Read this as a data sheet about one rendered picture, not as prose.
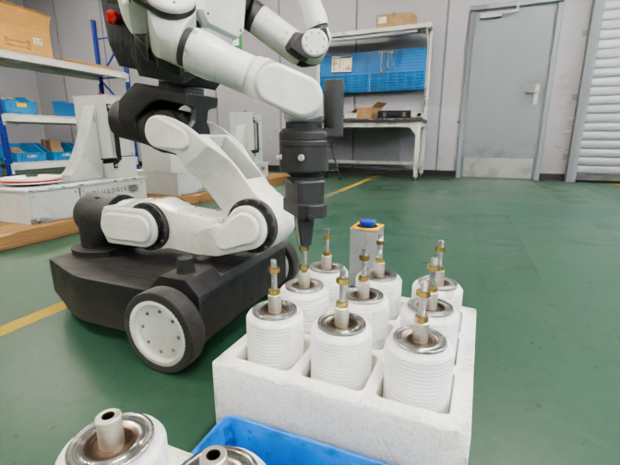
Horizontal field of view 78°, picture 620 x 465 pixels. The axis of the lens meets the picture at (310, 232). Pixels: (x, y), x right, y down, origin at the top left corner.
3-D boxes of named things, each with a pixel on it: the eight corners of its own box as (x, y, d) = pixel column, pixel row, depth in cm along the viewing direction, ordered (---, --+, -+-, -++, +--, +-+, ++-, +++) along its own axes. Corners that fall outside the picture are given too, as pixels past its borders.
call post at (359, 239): (346, 340, 103) (349, 228, 95) (354, 328, 109) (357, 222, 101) (372, 346, 100) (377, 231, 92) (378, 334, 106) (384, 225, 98)
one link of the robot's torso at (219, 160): (249, 267, 97) (133, 141, 102) (280, 248, 113) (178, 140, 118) (284, 227, 90) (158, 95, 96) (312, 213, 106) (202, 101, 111)
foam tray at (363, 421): (217, 453, 66) (210, 361, 62) (309, 344, 101) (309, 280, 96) (457, 549, 51) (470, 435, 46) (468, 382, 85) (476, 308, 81)
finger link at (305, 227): (297, 245, 71) (296, 213, 70) (313, 244, 72) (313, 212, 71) (300, 248, 70) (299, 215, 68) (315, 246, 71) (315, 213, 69)
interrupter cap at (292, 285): (322, 280, 78) (322, 277, 78) (325, 294, 71) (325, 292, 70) (285, 280, 78) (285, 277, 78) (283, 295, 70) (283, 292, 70)
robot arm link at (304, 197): (340, 217, 66) (342, 147, 64) (288, 221, 63) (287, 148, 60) (315, 205, 78) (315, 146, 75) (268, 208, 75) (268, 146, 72)
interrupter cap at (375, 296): (387, 293, 71) (388, 290, 71) (377, 309, 65) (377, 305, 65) (350, 287, 74) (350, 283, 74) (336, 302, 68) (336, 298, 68)
